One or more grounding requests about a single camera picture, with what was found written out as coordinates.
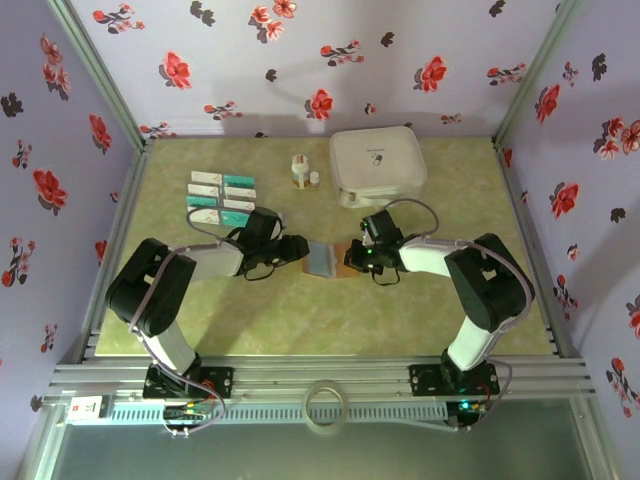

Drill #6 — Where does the pink leather card holder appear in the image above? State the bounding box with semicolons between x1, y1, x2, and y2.
301;239;361;279

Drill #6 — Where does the amber bottle with white cap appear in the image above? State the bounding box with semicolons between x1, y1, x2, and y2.
291;153;311;191

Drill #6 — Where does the white zip pouch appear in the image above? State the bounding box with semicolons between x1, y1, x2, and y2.
328;124;429;210

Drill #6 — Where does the small circuit board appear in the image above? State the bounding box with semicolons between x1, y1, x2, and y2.
163;402;212;422

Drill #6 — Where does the controller box with green light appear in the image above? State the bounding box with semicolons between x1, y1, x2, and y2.
448;398;489;432

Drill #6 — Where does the white power adapter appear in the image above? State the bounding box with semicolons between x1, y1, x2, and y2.
66;395;107;422

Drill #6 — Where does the grey right arm cable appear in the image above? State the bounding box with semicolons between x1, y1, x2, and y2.
382;197;536;434

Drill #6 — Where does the aluminium front rail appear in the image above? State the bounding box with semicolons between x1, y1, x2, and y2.
48;355;597;407

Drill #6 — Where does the aluminium side rail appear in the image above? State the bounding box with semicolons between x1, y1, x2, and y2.
492;142;584;359
79;142;154;362

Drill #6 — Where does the clear tape ring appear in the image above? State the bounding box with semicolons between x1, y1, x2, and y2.
303;380;349;437

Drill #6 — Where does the grey slotted cable duct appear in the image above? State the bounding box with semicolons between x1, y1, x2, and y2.
107;402;450;425

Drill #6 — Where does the aluminium frame post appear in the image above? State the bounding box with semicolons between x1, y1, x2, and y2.
45;0;154;151
493;0;585;149

